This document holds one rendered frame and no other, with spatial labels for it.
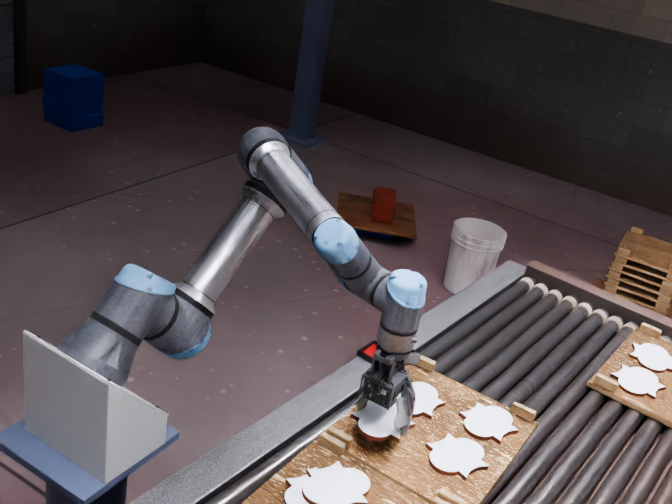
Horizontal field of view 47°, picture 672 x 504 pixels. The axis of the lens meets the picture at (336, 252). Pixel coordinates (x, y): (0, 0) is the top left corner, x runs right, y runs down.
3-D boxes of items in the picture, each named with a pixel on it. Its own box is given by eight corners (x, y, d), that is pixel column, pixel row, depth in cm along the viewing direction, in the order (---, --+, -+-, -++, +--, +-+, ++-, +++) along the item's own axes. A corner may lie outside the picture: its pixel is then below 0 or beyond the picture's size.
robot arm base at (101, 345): (44, 341, 150) (74, 298, 153) (74, 357, 164) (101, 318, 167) (106, 379, 147) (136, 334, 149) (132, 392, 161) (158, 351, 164)
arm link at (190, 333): (119, 324, 167) (262, 129, 179) (159, 351, 178) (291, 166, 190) (152, 347, 160) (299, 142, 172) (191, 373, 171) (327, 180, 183)
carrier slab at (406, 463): (318, 441, 165) (319, 435, 165) (409, 363, 197) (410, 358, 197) (465, 526, 150) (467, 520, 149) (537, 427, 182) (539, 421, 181)
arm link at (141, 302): (81, 304, 157) (119, 248, 161) (122, 331, 168) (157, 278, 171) (117, 323, 150) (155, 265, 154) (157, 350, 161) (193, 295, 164)
